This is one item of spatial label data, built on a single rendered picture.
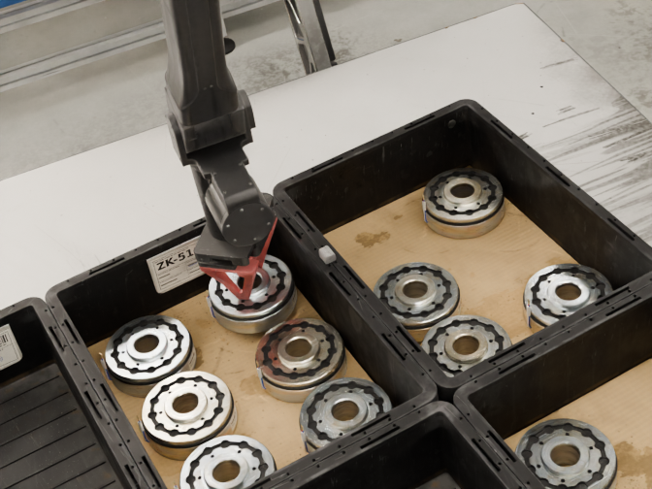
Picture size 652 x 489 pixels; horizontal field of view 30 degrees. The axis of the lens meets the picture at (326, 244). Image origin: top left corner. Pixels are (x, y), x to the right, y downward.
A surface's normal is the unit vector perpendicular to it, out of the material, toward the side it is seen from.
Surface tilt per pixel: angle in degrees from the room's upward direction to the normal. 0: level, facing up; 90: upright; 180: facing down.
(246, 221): 91
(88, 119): 0
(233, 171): 6
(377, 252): 0
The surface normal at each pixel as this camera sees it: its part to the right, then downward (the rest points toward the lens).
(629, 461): -0.13, -0.72
